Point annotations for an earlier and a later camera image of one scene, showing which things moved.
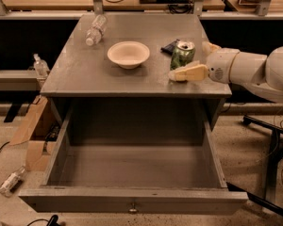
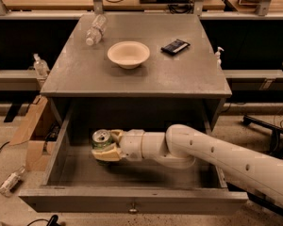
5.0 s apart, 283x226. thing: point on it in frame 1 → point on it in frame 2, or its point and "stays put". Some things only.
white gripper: (219, 65) → (132, 145)
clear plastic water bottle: (95, 32) stays put
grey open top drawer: (136, 157) stays put
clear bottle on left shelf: (41, 66) stays put
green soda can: (182, 55) → (101, 139)
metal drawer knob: (133, 210) stays put
